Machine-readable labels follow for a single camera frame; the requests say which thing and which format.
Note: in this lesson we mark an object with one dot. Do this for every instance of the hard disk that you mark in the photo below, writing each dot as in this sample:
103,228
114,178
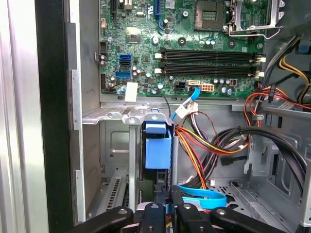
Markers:
158,150

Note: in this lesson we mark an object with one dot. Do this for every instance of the grey power supply unit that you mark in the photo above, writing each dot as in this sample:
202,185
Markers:
298,14

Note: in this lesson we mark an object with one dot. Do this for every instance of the grey metal disk bay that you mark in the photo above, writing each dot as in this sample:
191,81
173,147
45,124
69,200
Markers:
107,116

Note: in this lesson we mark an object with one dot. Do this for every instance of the grey optical drive cage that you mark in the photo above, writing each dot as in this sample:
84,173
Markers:
257,155

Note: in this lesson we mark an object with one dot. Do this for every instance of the green motherboard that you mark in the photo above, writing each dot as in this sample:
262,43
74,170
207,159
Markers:
145,43

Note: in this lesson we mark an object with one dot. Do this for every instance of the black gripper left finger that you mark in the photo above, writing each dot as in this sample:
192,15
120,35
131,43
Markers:
153,221

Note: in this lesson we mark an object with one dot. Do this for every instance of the black RAM slot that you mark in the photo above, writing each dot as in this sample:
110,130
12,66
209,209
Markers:
209,51
209,57
209,65
209,72

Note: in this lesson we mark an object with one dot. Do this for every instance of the black open PC case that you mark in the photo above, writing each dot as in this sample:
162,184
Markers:
53,97

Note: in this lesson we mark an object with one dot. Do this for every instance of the blue expansion slot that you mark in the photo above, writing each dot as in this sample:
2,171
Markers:
158,14

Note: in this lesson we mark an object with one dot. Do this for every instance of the metal socket cover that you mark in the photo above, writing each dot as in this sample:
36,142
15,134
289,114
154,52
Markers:
255,27

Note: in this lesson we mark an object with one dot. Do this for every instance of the black expansion slot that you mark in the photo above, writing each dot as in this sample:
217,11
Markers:
113,12

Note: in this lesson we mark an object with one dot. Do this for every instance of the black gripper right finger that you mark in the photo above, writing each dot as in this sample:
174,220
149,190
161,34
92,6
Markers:
189,221

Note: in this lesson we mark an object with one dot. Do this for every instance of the metal locking lever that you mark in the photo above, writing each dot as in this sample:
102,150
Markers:
247,35

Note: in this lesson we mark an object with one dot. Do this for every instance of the CPU socket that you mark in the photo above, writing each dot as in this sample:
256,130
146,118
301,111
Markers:
209,14

